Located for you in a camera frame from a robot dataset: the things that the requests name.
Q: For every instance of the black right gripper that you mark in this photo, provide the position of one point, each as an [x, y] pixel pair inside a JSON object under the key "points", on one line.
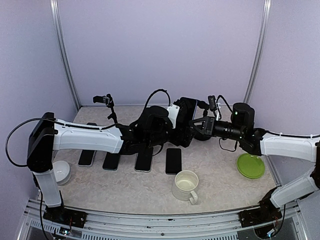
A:
{"points": [[209, 125]]}

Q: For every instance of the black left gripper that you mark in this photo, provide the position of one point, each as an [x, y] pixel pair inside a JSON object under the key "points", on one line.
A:
{"points": [[188, 137]]}

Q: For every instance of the black gooseneck phone stand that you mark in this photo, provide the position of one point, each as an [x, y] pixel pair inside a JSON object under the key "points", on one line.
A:
{"points": [[205, 107]]}

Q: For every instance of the phone with purple edge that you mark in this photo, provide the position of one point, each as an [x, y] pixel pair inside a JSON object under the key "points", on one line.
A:
{"points": [[173, 163]]}

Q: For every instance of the black round-base phone stand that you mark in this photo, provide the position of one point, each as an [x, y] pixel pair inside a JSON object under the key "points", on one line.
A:
{"points": [[109, 103]]}

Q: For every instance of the blue-edged phone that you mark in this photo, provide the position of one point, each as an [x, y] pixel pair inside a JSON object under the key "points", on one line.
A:
{"points": [[188, 108]]}

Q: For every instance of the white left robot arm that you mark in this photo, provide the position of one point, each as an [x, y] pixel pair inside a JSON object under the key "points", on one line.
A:
{"points": [[155, 126]]}

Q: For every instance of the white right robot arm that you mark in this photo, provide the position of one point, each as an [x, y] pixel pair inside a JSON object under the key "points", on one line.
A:
{"points": [[261, 142]]}

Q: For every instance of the small dark folding stand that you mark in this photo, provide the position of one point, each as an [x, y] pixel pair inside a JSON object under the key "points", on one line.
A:
{"points": [[91, 124]]}

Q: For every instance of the green plate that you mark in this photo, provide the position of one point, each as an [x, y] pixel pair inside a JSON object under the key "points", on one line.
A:
{"points": [[250, 166]]}

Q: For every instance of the white ribbed mug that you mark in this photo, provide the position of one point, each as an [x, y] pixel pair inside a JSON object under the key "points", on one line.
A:
{"points": [[185, 185]]}

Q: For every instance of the white ceramic bowl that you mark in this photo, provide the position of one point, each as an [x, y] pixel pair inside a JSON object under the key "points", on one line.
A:
{"points": [[62, 172]]}

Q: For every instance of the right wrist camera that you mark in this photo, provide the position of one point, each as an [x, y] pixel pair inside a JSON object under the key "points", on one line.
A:
{"points": [[212, 103]]}

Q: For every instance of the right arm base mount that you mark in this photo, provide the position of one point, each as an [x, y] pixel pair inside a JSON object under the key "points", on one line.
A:
{"points": [[258, 216]]}

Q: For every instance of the right aluminium frame post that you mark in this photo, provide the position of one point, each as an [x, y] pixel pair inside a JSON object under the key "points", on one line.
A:
{"points": [[267, 4]]}

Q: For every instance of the aluminium frame post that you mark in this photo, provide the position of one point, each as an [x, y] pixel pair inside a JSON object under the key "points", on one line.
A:
{"points": [[267, 4], [63, 53]]}

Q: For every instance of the front aluminium rail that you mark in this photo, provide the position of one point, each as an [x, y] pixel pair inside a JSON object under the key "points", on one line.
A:
{"points": [[101, 225]]}

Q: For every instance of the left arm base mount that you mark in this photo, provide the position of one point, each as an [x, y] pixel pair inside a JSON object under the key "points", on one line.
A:
{"points": [[65, 216]]}

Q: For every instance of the left aluminium frame post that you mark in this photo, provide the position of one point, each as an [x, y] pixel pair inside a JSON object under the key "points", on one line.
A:
{"points": [[63, 53]]}

